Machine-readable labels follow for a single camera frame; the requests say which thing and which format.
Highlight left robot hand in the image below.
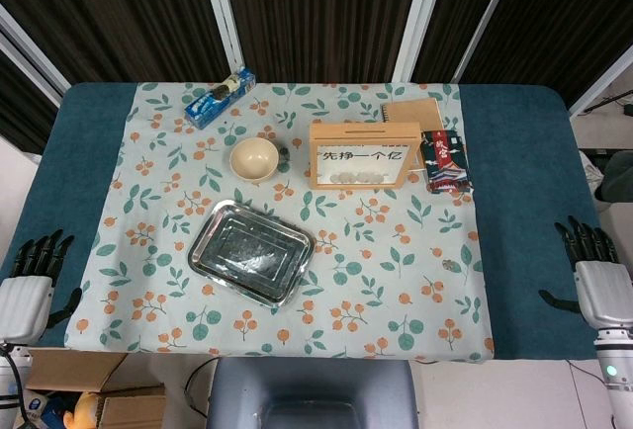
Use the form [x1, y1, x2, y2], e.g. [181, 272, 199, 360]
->
[0, 229, 83, 344]

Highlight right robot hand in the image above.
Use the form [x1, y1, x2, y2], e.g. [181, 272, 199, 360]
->
[538, 215, 633, 330]

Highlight blue package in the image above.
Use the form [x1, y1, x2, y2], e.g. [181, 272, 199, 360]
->
[24, 392, 65, 425]

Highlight dark green fabric bundle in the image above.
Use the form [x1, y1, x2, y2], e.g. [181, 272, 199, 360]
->
[592, 149, 633, 204]

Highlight yellow duck toy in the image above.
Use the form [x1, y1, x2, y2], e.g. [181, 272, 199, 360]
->
[63, 391, 108, 429]

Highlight white plastic bag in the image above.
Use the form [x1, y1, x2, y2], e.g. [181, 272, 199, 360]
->
[579, 150, 605, 189]

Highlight teal blue table cover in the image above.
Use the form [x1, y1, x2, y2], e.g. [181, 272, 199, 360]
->
[0, 81, 617, 364]

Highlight cardboard box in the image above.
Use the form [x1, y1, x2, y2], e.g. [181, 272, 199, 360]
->
[24, 349, 167, 429]

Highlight dark folding screen panel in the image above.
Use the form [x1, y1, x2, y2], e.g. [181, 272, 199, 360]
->
[212, 0, 449, 85]
[0, 38, 61, 153]
[409, 0, 521, 85]
[0, 0, 239, 94]
[454, 0, 633, 115]

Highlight dark patterned card pack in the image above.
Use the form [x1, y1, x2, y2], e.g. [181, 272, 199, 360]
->
[419, 129, 475, 197]

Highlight stainless steel tray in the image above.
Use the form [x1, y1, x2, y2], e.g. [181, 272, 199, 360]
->
[186, 199, 317, 308]

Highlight floral tablecloth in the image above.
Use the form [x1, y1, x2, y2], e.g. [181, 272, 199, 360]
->
[63, 81, 497, 364]

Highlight kraft spiral notebook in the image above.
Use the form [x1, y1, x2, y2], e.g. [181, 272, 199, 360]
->
[379, 98, 445, 132]

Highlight beige bowl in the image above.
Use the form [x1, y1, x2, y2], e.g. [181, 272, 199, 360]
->
[228, 136, 280, 184]

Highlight blue cookie box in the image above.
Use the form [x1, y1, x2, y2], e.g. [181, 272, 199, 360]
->
[183, 66, 257, 130]

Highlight black cable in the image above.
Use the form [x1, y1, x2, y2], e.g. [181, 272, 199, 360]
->
[583, 94, 633, 115]
[184, 357, 220, 418]

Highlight wooden framed coin box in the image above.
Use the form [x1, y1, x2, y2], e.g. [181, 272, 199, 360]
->
[309, 121, 422, 191]

